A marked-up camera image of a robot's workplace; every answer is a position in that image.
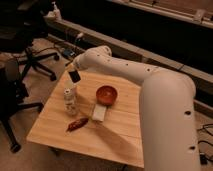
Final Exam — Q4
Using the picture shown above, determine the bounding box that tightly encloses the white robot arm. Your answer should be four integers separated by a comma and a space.
73, 46, 201, 171

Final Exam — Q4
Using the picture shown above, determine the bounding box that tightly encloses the white ceramic cup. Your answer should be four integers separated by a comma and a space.
63, 80, 77, 116

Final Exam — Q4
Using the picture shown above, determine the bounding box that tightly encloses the red bowl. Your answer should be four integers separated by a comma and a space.
96, 85, 118, 106

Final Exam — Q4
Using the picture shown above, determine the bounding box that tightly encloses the white sponge block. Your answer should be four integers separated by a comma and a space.
92, 104, 107, 122

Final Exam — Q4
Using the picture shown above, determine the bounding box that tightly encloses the blue power strip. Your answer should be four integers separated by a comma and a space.
62, 48, 75, 57

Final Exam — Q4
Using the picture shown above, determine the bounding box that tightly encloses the red chili pepper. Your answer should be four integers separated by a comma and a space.
67, 118, 89, 132

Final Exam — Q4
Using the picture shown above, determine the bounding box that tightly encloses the white spray bottle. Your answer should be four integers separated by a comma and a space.
52, 1, 62, 20

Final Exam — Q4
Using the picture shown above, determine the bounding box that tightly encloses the dark office chair left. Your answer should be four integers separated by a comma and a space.
0, 58, 43, 153

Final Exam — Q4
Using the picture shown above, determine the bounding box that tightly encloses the black office chair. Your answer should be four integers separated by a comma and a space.
0, 0, 59, 81

